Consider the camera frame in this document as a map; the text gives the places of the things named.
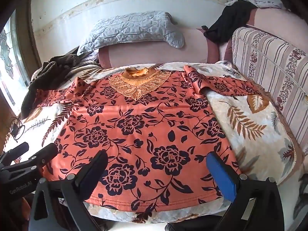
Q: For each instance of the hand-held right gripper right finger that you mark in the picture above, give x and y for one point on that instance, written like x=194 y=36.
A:
x=220 y=175

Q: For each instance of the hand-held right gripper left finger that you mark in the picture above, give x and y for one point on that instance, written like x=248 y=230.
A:
x=93 y=173

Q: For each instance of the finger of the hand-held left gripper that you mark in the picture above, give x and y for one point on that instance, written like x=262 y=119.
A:
x=43 y=156
x=18 y=150

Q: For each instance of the orange floral shirt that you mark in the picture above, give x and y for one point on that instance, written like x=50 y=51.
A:
x=144 y=137

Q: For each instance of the cream leaf print blanket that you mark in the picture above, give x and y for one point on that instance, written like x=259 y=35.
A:
x=252 y=134

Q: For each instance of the stained glass window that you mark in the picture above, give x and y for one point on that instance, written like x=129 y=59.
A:
x=7 y=60

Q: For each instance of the dark brown fuzzy cloth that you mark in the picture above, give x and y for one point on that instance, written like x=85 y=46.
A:
x=55 y=65

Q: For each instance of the striped grey blanket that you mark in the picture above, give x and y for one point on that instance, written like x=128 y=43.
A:
x=84 y=68

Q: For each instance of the striped floral sofa cushion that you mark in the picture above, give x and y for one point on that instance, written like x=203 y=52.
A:
x=276 y=77

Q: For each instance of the pink padded headboard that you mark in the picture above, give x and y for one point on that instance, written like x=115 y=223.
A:
x=156 y=53

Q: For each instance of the grey quilted pillow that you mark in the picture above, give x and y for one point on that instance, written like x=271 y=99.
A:
x=130 y=31

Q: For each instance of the black garment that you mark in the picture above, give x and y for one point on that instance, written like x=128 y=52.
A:
x=228 y=21

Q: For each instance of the pink bolster cushion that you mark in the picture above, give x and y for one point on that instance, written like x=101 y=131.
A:
x=267 y=16

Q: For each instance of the white crumpled cloth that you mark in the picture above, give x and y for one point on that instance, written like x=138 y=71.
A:
x=264 y=2

